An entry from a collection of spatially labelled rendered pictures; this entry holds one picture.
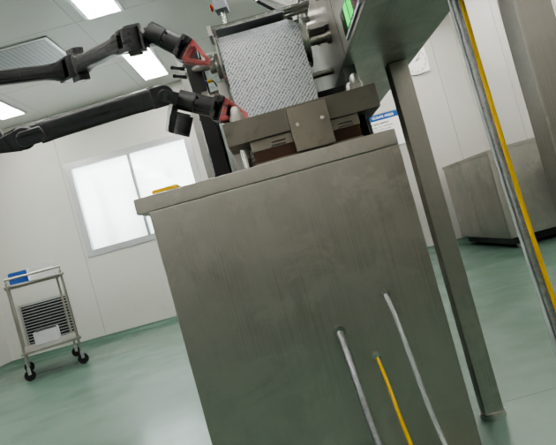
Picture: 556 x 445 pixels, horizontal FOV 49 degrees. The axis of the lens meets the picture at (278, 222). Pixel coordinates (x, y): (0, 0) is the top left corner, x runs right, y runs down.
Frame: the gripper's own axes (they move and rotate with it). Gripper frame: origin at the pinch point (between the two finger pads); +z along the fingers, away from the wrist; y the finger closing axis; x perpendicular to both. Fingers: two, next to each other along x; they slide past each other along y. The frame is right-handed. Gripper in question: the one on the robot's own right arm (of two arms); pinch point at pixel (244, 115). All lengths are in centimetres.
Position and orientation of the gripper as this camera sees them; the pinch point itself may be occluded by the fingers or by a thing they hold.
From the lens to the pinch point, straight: 175.5
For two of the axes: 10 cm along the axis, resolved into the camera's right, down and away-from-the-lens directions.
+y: -0.1, 0.0, -10.0
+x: 2.4, -9.7, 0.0
